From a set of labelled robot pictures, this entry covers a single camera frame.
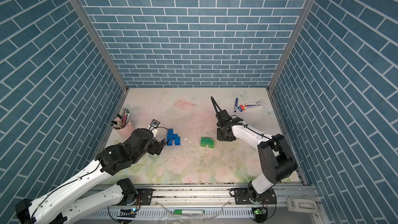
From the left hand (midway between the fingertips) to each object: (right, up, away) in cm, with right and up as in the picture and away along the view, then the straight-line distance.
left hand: (160, 136), depth 74 cm
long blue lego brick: (+2, -4, +18) cm, 18 cm away
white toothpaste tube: (+54, +14, +35) cm, 66 cm away
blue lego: (+5, -7, +20) cm, 21 cm away
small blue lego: (0, -2, +21) cm, 21 cm away
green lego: (+20, -8, +17) cm, 28 cm away
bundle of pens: (-25, +7, +13) cm, 29 cm away
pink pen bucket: (-25, -1, +16) cm, 30 cm away
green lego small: (+26, -9, +14) cm, 31 cm away
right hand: (+32, -5, +17) cm, 37 cm away
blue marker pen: (+44, +14, +36) cm, 59 cm away
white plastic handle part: (+67, -31, -3) cm, 74 cm away
